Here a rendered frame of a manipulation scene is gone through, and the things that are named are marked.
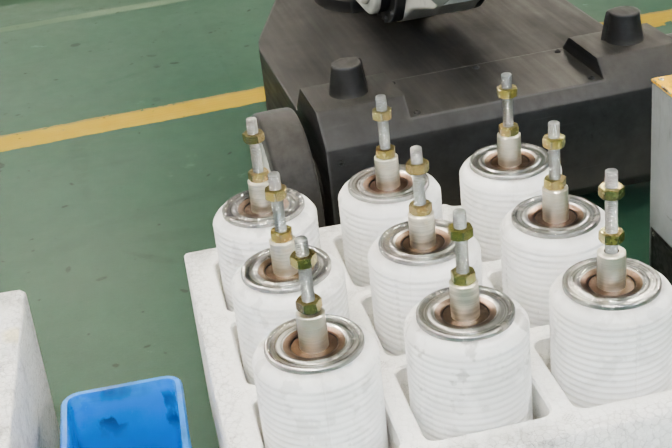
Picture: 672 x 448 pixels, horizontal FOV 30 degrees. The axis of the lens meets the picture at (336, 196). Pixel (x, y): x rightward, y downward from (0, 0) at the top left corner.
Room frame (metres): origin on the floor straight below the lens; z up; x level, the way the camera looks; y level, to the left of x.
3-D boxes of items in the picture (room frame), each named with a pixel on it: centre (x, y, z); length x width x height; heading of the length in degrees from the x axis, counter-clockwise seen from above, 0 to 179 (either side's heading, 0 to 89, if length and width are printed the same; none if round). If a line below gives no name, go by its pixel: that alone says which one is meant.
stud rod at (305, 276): (0.79, 0.03, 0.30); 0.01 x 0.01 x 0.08
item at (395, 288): (0.92, -0.07, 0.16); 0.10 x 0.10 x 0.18
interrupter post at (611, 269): (0.83, -0.20, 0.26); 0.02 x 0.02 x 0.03
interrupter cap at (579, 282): (0.83, -0.20, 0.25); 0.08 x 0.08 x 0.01
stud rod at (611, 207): (0.83, -0.20, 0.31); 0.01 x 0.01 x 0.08
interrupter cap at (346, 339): (0.79, 0.03, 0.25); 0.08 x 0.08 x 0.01
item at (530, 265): (0.94, -0.19, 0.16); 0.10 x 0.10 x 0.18
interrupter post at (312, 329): (0.79, 0.03, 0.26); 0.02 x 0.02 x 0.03
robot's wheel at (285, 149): (1.36, 0.06, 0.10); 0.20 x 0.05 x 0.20; 12
